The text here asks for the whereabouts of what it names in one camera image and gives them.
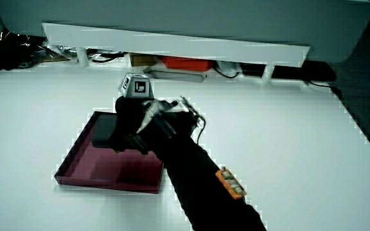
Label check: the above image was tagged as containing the person's right hand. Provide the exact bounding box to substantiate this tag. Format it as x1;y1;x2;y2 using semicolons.
113;73;207;155

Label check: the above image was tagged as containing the black battery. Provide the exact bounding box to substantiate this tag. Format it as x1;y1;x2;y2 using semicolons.
91;114;119;149

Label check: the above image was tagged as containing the dark red square plate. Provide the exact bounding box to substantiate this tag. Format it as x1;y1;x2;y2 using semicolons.
54;110;165;194

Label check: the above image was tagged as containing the grey flat device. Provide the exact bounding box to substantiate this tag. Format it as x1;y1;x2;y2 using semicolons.
143;66;207;83

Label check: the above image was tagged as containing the brown cardboard box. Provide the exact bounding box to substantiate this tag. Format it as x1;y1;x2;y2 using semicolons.
129;53;158;67

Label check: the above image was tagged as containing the orange box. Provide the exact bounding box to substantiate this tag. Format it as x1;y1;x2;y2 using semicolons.
160;55;215;73

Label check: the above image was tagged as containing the white raised shelf board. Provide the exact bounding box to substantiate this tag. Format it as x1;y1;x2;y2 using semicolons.
41;22;311;69

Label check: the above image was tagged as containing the orange wrist sensor module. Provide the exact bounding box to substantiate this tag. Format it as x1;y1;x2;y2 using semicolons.
215;166;247;200

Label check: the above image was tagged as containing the white shelf leg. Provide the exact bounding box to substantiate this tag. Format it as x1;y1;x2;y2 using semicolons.
261;64;275;83
76;47;90;68

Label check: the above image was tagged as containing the black plastic bag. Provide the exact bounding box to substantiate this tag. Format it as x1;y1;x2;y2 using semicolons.
0;30;49;74

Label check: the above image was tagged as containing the black cable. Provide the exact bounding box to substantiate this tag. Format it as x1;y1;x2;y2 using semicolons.
306;80;342;97
213;65;240;80

